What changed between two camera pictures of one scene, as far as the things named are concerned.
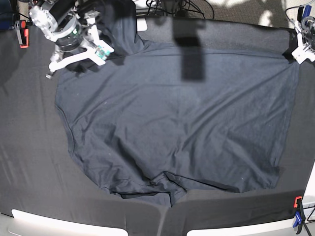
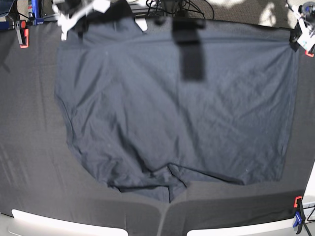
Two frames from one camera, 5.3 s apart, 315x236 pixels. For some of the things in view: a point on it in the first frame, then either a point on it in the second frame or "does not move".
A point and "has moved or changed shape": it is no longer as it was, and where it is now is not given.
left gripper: (66, 32) -> (70, 8)
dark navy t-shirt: (156, 117) has moved or changed shape
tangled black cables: (180, 6) does not move
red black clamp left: (20, 25) does not move
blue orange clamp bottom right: (300, 217) does not move
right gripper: (301, 53) -> (306, 11)
